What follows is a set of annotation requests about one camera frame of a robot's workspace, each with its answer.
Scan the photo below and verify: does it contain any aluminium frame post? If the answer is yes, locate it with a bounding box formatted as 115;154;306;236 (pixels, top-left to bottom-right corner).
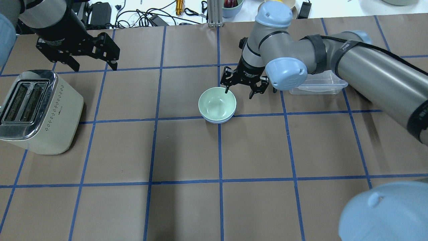
207;0;223;27

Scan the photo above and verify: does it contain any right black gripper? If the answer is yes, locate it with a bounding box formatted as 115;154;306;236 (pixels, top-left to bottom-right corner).
220;55;270;99

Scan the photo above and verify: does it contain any orange screwdriver handle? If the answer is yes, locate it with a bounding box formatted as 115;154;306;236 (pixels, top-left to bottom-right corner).
175;0;184;16

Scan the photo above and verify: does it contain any beige bowl with lemon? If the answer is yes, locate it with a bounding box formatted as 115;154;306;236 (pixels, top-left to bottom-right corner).
264;0;296;9

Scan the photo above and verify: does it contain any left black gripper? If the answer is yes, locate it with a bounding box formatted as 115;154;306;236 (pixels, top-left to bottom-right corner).
35;28;120;72

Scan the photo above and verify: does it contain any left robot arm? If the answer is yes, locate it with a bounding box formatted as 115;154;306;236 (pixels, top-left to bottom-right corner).
0;0;120;72

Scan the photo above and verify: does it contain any green bowl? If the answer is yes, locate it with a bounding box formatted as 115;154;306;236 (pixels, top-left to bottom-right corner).
198;87;237;114

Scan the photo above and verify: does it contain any clear plastic container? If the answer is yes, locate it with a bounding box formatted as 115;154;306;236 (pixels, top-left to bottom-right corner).
289;70;348;95

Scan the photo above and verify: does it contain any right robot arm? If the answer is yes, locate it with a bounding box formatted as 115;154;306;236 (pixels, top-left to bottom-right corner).
220;1;428;241

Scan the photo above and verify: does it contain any blue bowl with fruit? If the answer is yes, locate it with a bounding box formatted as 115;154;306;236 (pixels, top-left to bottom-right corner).
222;0;243;18

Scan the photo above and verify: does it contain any cream toaster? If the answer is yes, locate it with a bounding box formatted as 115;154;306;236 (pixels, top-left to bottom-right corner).
0;70;84;155

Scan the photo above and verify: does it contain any black power adapter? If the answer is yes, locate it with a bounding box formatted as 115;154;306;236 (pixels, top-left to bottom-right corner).
298;0;312;19

